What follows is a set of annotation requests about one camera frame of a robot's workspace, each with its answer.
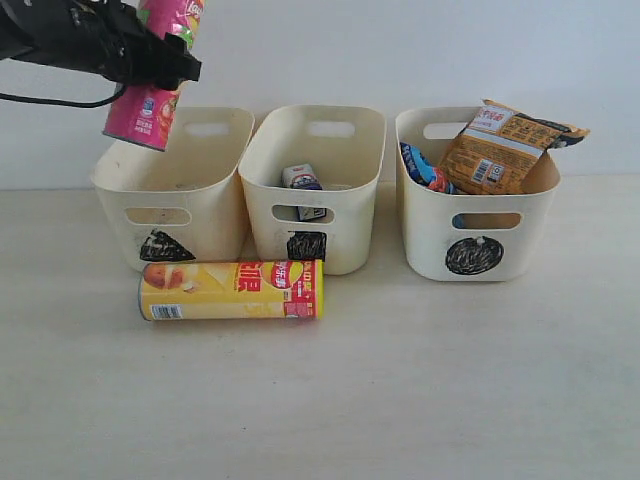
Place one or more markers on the cream bin square mark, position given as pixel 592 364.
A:
pixel 345 147

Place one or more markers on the small white blue packet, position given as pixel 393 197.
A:
pixel 303 177

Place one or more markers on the orange noodle packet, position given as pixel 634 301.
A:
pixel 500 146

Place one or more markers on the cream bin circle mark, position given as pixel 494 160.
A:
pixel 437 250

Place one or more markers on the pink Lays chips can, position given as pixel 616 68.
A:
pixel 144 114

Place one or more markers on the blue noodle packet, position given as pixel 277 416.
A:
pixel 423 172

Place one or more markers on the yellow Lays chips can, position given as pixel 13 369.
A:
pixel 242 290

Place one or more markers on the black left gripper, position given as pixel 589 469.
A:
pixel 107 38

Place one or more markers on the cream bin triangle mark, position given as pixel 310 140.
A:
pixel 185 204

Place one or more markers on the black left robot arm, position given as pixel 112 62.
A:
pixel 27 30

